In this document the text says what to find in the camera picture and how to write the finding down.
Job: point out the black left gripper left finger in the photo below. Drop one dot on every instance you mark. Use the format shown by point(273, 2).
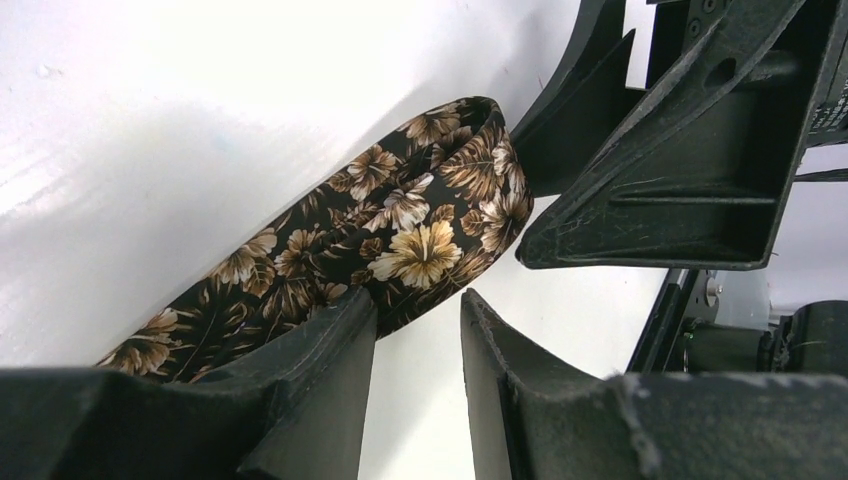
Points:
point(292, 409)

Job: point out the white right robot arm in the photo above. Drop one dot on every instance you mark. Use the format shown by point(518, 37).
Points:
point(685, 333)

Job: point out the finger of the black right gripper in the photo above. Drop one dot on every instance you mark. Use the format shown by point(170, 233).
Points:
point(583, 102)

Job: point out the brown floral tie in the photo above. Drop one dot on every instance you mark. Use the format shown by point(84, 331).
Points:
point(413, 219)

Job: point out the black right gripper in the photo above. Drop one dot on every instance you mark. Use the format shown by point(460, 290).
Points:
point(698, 173)

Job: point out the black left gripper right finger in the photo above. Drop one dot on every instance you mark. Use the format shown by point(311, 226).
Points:
point(534, 416)

